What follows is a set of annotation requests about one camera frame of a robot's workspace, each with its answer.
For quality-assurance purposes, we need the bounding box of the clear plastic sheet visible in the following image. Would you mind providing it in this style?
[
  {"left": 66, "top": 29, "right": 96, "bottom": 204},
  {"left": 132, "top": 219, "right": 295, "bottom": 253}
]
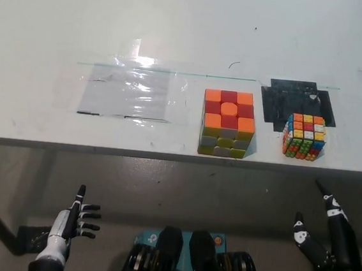
[{"left": 73, "top": 33, "right": 195, "bottom": 133}]

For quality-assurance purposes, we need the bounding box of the small studded multicolour puzzle cube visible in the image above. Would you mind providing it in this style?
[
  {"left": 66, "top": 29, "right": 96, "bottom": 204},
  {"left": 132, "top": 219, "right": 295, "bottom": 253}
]
[{"left": 280, "top": 112, "right": 328, "bottom": 163}]

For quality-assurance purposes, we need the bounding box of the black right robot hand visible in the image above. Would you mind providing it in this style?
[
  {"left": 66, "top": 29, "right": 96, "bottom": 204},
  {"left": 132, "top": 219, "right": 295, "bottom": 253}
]
[{"left": 289, "top": 177, "right": 362, "bottom": 271}]

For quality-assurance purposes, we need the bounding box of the big orange red puzzle cube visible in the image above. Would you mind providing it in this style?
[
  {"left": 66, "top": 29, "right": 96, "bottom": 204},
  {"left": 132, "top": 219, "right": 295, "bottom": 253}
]
[{"left": 197, "top": 88, "right": 259, "bottom": 161}]

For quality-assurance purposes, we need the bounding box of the black table foot plate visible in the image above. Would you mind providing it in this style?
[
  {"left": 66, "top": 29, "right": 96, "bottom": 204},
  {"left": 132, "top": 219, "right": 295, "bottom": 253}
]
[{"left": 15, "top": 223, "right": 53, "bottom": 255}]

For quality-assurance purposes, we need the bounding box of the black tape patch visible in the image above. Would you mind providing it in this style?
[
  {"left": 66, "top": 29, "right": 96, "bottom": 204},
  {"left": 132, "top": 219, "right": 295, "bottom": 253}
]
[{"left": 257, "top": 77, "right": 340, "bottom": 138}]

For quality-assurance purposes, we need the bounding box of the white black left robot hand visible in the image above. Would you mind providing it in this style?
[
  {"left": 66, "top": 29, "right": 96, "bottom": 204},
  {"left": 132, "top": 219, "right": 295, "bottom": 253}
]
[{"left": 34, "top": 180, "right": 105, "bottom": 268}]

